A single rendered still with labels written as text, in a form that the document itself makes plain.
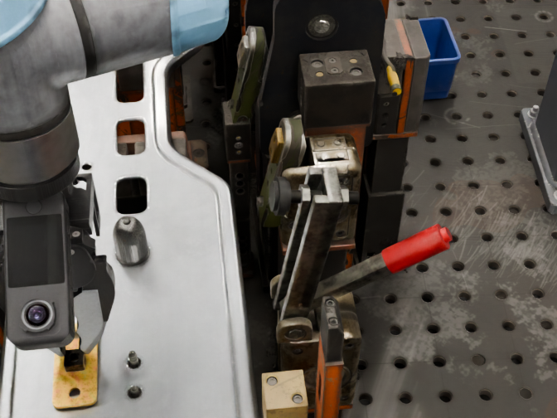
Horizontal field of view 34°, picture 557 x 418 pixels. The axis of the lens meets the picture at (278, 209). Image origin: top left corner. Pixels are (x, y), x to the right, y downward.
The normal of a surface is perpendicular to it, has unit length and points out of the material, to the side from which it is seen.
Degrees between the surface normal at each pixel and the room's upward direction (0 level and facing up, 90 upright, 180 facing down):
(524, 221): 0
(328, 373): 90
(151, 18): 69
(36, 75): 93
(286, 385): 0
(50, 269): 23
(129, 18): 60
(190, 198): 0
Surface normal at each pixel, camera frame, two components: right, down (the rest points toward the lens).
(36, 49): 0.53, 0.39
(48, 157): 0.61, 0.54
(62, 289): 0.07, -0.32
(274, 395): 0.00, -0.65
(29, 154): 0.32, 0.64
